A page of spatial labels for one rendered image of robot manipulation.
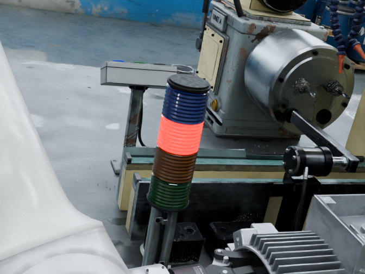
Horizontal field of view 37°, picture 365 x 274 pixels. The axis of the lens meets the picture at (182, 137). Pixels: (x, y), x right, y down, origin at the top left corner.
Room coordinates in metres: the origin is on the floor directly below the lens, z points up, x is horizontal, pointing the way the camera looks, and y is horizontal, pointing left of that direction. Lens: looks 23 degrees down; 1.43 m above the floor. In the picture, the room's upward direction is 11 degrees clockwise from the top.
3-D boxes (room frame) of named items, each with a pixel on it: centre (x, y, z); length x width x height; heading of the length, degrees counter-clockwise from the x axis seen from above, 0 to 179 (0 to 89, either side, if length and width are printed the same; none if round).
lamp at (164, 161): (0.70, 0.00, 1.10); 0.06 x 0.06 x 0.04
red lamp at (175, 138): (0.70, 0.00, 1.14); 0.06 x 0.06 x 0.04
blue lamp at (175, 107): (0.70, 0.00, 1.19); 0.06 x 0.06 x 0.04
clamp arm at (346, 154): (1.11, -0.30, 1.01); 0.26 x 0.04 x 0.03; 21
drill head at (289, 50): (1.50, -0.26, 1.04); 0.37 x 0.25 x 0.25; 21
